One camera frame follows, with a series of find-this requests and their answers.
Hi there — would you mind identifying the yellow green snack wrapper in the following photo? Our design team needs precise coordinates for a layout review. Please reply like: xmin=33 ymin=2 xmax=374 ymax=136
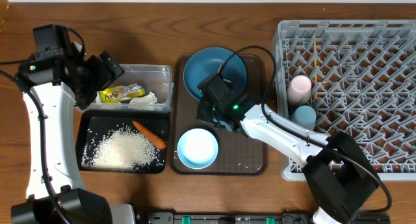
xmin=98 ymin=83 xmax=146 ymax=104

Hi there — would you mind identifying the dark blue plate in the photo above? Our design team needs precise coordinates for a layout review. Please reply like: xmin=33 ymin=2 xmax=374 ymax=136
xmin=183 ymin=47 xmax=247 ymax=100

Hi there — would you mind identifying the light blue bowl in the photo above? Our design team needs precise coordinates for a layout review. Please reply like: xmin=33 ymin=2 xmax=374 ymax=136
xmin=177 ymin=128 xmax=219 ymax=169

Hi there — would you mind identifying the orange carrot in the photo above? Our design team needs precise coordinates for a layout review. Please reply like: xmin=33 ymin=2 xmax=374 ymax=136
xmin=132 ymin=120 xmax=166 ymax=149

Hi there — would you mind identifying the pile of white rice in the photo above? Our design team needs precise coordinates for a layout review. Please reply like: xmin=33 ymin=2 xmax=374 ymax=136
xmin=81 ymin=125 xmax=165 ymax=172

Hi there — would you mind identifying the pink cup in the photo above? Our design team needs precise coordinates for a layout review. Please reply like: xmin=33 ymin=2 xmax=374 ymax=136
xmin=287 ymin=75 xmax=312 ymax=105

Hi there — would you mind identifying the light blue cup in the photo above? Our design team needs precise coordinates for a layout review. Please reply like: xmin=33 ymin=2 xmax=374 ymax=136
xmin=291 ymin=105 xmax=317 ymax=131

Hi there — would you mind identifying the wooden chopstick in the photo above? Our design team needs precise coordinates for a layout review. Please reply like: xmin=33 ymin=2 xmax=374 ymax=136
xmin=217 ymin=64 xmax=232 ymax=85
xmin=313 ymin=33 xmax=318 ymax=101

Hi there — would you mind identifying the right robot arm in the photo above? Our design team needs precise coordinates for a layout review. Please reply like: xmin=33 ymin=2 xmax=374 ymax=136
xmin=197 ymin=73 xmax=380 ymax=223

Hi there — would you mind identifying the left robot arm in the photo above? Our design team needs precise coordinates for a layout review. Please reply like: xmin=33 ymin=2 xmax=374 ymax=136
xmin=11 ymin=24 xmax=136 ymax=223

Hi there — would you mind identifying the grey dishwasher rack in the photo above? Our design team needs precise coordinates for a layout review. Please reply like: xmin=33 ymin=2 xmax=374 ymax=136
xmin=272 ymin=20 xmax=415 ymax=181

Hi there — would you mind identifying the clear plastic bin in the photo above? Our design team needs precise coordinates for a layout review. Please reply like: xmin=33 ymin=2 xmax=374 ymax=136
xmin=87 ymin=64 xmax=174 ymax=113

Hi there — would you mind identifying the brown serving tray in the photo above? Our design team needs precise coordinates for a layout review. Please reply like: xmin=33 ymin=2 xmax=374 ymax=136
xmin=170 ymin=55 xmax=268 ymax=176

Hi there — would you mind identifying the black plastic tray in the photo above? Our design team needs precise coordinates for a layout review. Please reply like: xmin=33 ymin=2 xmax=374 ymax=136
xmin=75 ymin=110 xmax=170 ymax=174

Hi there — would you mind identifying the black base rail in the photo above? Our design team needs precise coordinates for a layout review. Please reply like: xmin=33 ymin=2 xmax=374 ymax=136
xmin=140 ymin=212 xmax=313 ymax=224

